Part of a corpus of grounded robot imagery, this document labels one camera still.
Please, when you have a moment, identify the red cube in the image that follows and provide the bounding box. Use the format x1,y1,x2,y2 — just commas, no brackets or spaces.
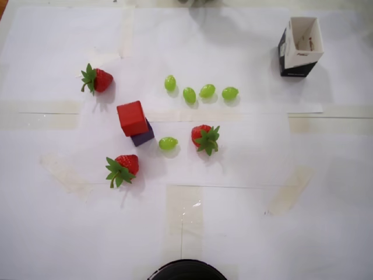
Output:
116,100,148,138

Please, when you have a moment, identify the purple cube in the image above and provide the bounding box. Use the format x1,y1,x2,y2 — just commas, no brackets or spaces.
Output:
130,118,155,148

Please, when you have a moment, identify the red plastic strawberry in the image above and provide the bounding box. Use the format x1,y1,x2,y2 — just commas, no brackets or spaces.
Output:
80,63,114,97
105,154,140,189
191,124,221,157

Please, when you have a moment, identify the green plastic grape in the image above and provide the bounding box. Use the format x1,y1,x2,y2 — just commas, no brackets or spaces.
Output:
182,86,196,104
158,136,179,152
221,86,240,101
199,83,217,99
164,74,177,93

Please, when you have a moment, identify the white paper sheet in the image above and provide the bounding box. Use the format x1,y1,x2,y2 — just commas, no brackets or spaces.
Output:
78,112,294,188
115,6,325,115

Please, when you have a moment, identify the white and black carton box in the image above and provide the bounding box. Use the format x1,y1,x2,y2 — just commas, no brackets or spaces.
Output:
277,16,325,78

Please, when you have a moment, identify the black round object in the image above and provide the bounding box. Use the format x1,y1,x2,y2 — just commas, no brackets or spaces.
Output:
147,258,228,280

